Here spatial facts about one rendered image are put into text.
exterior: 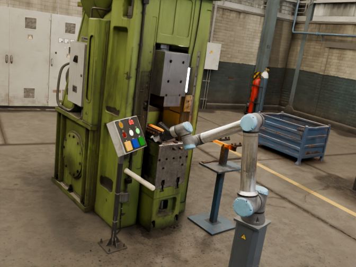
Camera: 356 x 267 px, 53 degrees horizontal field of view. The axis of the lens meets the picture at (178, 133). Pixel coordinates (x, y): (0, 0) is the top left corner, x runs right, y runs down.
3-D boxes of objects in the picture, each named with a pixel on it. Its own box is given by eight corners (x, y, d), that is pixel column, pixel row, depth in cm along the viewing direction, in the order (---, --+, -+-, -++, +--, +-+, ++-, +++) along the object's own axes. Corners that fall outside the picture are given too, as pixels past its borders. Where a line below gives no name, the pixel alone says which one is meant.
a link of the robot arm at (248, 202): (260, 213, 267) (266, 113, 254) (250, 221, 253) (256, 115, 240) (241, 208, 276) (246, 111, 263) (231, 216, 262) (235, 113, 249)
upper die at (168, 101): (179, 106, 345) (180, 96, 343) (163, 106, 332) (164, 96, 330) (154, 97, 376) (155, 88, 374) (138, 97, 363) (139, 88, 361)
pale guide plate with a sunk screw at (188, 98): (190, 111, 373) (193, 95, 369) (184, 111, 367) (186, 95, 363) (189, 110, 374) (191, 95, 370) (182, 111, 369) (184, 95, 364)
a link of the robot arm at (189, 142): (199, 146, 290) (195, 132, 291) (192, 149, 281) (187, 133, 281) (190, 149, 295) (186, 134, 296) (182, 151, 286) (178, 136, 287)
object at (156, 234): (193, 231, 371) (193, 230, 370) (146, 246, 334) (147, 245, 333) (169, 215, 399) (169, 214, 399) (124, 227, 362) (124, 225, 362)
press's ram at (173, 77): (191, 96, 352) (197, 54, 342) (160, 96, 327) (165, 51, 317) (165, 88, 382) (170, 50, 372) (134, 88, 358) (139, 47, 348)
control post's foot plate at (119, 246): (128, 248, 328) (130, 239, 325) (107, 255, 314) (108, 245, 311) (116, 237, 343) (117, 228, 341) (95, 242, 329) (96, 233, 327)
